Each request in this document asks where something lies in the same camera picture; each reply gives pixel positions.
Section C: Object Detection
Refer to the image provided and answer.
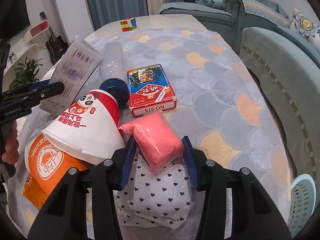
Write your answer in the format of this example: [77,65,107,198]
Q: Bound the orange snack wrapper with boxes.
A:
[23,174,48,211]

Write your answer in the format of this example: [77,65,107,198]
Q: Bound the orange paper cup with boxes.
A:
[24,133,87,195]

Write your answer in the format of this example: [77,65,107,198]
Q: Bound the blue milk carton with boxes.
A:
[40,36,103,115]

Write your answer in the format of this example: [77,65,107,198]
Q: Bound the red white paper cup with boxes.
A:
[42,89,125,165]

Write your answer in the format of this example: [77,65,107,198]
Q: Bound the clear bottle blue cap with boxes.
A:
[99,42,129,109]

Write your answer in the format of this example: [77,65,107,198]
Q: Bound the heart pattern paper bag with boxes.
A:
[114,153,191,229]

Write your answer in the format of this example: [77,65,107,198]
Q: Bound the pink soft packet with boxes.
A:
[118,111,184,174]

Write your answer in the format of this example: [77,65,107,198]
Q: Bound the red blue card box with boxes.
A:
[127,64,177,118]

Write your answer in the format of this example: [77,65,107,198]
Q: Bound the person left hand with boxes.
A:
[2,120,19,165]

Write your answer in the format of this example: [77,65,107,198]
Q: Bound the green potted plant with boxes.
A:
[9,57,43,90]

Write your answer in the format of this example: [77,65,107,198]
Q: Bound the light blue perforated basket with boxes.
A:
[287,174,316,238]

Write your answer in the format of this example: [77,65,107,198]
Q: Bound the black acoustic guitar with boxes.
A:
[46,25,69,64]

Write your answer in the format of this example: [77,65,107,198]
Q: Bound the white refrigerator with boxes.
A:
[54,0,94,43]

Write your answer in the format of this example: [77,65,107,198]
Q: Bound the patterned grey tablecloth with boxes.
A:
[91,28,291,239]

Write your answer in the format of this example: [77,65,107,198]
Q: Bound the colourful puzzle cube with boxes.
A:
[120,17,137,32]

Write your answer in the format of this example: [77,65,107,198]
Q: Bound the teal sofa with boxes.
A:
[159,0,319,181]

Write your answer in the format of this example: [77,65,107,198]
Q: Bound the floral sofa cushions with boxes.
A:
[290,10,319,50]

